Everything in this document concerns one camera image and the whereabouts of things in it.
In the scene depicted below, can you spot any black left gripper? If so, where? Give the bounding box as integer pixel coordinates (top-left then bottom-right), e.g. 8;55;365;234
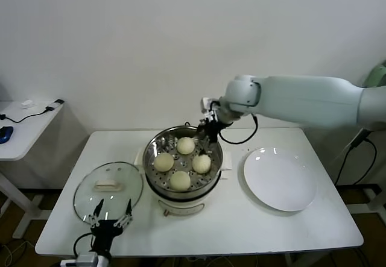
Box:
87;199;133;251

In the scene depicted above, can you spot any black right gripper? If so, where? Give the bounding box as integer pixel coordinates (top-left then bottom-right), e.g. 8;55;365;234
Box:
195;118;235;156

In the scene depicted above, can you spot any white steamed baozi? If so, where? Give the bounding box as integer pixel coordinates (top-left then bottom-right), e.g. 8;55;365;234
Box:
176;136;196;155
169;171;192;192
192;154;212;174
154;152;175;172

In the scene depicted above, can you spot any glass pot lid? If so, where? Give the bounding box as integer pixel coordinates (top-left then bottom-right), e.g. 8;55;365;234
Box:
73;161;144;223

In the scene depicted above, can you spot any steel steamer basket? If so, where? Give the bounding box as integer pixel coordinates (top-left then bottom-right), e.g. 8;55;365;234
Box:
142;125;224;196

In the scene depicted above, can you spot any white round plate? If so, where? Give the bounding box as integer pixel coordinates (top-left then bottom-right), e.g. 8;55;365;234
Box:
240;148;318;212

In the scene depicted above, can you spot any white side table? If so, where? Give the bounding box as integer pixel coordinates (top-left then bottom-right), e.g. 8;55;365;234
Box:
0;100;66;239

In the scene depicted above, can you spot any blue computer mouse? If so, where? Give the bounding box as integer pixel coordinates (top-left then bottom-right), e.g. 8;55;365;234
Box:
0;126;14;144

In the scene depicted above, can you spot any pale green appliance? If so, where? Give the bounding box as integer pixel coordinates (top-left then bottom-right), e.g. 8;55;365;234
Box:
366;60;386;87

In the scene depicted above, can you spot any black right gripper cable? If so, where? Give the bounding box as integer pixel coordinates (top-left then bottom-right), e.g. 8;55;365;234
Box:
218;115;259;145

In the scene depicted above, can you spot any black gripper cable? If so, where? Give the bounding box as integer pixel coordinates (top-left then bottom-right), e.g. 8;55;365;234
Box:
74;232;94;254
218;115;259;145

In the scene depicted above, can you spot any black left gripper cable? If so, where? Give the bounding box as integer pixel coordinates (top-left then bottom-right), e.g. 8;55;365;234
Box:
74;232;94;254

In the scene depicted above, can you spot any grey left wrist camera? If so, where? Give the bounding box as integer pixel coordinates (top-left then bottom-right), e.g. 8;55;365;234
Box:
60;252;100;267

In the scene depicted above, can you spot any black cable with adapter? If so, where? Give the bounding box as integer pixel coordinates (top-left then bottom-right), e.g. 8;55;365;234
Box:
0;99;65;124

